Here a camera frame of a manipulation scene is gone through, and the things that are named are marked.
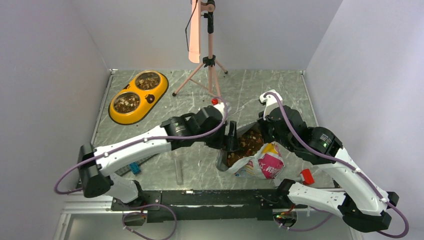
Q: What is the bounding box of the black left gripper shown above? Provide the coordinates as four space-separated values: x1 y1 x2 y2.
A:
197 121 240 152

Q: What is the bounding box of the pet food bag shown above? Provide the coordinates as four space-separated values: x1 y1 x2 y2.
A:
215 122 285 180

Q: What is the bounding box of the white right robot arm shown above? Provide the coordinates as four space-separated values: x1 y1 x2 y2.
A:
257 105 399 233

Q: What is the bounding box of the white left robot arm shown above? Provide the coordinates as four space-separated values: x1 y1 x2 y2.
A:
77 102 232 210

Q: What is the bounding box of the pet food kibble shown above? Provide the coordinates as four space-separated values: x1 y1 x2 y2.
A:
226 129 264 167

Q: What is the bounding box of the yellow double pet bowl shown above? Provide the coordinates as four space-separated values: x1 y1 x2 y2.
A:
108 70 169 125

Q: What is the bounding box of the red clamp block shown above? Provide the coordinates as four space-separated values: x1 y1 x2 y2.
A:
299 168 315 185

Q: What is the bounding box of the pink tripod stand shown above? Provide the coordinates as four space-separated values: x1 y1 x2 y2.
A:
172 0 228 97

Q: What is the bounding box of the blue building brick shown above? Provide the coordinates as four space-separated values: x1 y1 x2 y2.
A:
128 162 141 175

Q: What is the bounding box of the pink light panel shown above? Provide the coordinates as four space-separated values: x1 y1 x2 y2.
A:
184 0 201 64

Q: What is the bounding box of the kibble in far bowl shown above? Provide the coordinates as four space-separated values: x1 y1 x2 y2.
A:
135 72 161 91

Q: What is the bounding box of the kibble in bowl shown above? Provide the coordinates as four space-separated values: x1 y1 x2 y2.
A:
113 92 140 114
135 72 161 91

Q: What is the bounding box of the grey building baseplate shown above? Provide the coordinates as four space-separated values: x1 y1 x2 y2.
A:
115 155 154 177

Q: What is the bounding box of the kibble in near bowl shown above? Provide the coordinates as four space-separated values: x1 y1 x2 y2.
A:
113 92 140 114

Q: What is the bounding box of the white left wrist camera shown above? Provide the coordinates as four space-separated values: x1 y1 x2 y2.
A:
211 98 232 116

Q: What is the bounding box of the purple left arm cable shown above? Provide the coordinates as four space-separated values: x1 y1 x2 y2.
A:
53 96 229 195

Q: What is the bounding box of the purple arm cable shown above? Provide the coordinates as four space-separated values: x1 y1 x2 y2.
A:
263 91 411 239
53 96 229 195

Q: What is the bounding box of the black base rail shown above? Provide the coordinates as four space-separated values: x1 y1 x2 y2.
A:
110 188 307 227

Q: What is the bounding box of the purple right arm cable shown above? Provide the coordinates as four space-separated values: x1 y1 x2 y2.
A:
263 91 411 239

